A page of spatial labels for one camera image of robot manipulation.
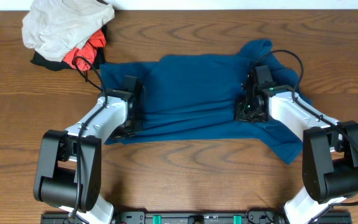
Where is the beige crumpled garment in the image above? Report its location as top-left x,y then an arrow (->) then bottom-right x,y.
22,0 -> 114,62

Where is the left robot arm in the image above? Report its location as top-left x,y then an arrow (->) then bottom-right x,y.
33,76 -> 142,223

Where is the teal blue t-shirt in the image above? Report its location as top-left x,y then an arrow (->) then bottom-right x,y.
100,39 -> 303,164

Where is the black mounting rail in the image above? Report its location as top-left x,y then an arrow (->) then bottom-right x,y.
40,210 -> 353,224

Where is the black garment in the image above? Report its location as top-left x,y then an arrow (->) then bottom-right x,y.
30,25 -> 108,72

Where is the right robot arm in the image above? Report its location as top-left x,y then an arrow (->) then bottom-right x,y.
234,65 -> 358,223

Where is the red-orange garment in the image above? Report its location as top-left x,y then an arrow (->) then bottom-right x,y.
63,29 -> 106,71

